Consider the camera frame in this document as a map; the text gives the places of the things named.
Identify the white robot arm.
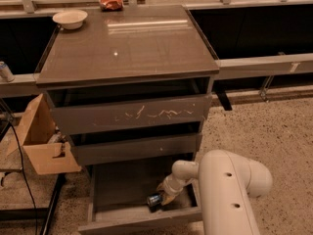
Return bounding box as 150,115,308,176
156,150,273,235

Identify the silver can on ledge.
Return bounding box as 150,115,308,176
0,62,15,82

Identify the grey open bottom drawer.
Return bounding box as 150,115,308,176
78,154,201,235

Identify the crumpled orange snack bag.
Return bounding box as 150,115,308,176
99,0,123,11

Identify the black cable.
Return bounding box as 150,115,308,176
0,119,40,235

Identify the grey drawer cabinet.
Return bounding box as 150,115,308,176
34,4,220,235

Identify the open cardboard box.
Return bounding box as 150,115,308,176
7,94,81,175

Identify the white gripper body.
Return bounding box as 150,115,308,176
162,174,193,196

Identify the blue silver redbull can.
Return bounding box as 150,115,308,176
147,193,163,208

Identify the grey middle drawer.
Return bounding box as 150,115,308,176
71,133,202,165

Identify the grey top drawer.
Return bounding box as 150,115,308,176
51,95,212,135

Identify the white ceramic bowl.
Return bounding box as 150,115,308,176
53,10,88,30

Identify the grey metal railing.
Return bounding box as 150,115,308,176
0,53,313,98

